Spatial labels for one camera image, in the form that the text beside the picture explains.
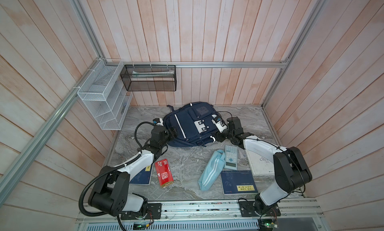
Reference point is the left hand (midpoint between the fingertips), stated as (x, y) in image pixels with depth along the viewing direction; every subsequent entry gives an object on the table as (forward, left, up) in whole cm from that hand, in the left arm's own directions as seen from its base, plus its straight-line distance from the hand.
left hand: (173, 131), depth 88 cm
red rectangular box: (-20, +5, -14) cm, 25 cm away
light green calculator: (-14, -35, -13) cm, 40 cm away
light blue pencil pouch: (-21, -23, -8) cm, 32 cm away
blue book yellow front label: (-26, -37, -13) cm, 47 cm away
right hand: (+4, -26, -3) cm, 27 cm away
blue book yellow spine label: (-23, +16, -13) cm, 31 cm away
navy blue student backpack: (+13, -13, -10) cm, 21 cm away
